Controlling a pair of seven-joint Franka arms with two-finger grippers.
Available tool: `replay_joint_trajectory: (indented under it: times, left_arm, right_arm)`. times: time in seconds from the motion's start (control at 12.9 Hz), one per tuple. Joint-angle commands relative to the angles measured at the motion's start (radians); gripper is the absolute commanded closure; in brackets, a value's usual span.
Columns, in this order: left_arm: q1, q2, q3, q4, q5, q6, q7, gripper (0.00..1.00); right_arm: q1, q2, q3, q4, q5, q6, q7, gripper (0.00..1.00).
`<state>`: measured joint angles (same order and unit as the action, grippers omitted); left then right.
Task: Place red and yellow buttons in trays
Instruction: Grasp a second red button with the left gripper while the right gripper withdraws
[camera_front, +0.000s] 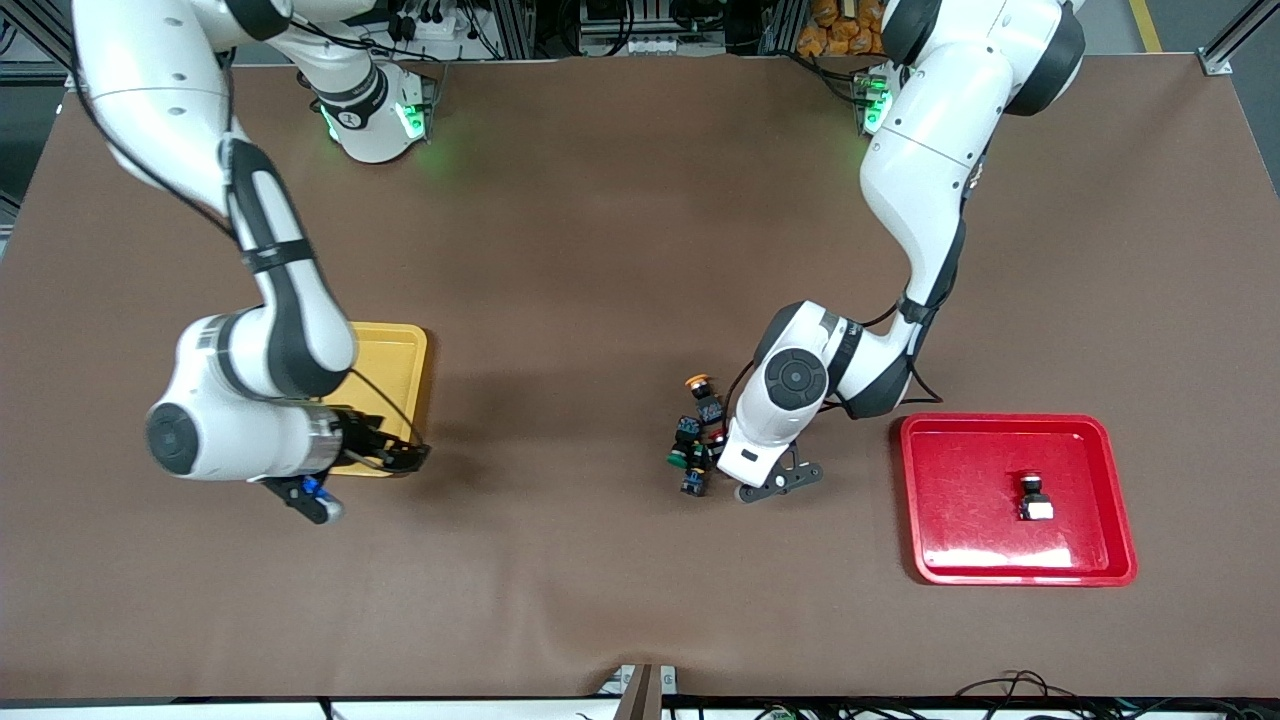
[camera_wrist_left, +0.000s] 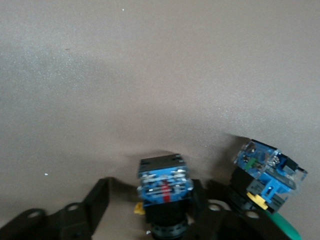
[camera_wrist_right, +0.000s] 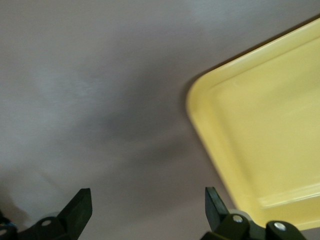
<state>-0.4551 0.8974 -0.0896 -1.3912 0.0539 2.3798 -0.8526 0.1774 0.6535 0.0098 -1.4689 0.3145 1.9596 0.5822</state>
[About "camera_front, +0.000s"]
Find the red mushroom push button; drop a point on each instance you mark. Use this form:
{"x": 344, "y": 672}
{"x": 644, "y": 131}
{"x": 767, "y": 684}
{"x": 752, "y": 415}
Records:
{"x": 717, "y": 438}
{"x": 1033, "y": 490}

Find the green mushroom push button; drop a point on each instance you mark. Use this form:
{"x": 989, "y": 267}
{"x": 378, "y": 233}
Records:
{"x": 692, "y": 484}
{"x": 688, "y": 430}

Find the white power strip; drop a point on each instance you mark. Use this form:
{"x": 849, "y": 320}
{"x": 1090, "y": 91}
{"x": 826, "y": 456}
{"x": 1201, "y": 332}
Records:
{"x": 430, "y": 25}

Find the red plastic tray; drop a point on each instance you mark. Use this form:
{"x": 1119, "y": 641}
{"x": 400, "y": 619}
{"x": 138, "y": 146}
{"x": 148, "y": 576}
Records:
{"x": 960, "y": 500}

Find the aluminium frame post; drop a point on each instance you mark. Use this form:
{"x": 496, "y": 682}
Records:
{"x": 518, "y": 25}
{"x": 780, "y": 25}

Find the yellow mushroom push button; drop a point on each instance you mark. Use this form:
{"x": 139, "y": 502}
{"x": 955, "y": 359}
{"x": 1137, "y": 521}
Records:
{"x": 710, "y": 410}

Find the orange packaged items heap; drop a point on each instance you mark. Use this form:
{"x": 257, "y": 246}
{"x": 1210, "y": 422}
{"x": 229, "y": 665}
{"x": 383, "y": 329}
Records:
{"x": 840, "y": 25}

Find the yellow plastic tray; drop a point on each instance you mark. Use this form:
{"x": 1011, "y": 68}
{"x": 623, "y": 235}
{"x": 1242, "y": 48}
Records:
{"x": 390, "y": 370}

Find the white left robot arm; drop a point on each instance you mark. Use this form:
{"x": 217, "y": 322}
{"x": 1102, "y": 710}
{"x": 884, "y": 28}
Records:
{"x": 930, "y": 180}

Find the metal table bracket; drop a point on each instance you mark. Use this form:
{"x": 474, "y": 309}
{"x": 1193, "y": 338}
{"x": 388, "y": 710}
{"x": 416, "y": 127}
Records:
{"x": 640, "y": 695}

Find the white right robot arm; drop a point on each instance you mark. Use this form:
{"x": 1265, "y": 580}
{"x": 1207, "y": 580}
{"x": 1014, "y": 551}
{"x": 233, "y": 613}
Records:
{"x": 250, "y": 440}

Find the aluminium corner profile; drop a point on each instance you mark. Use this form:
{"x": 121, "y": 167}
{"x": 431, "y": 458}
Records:
{"x": 40, "y": 40}
{"x": 1225, "y": 55}

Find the white terminal strip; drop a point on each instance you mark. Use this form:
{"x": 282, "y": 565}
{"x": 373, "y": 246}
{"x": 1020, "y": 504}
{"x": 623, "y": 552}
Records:
{"x": 645, "y": 45}

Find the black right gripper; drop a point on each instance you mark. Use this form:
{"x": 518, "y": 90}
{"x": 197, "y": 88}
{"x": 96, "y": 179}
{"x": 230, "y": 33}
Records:
{"x": 362, "y": 440}

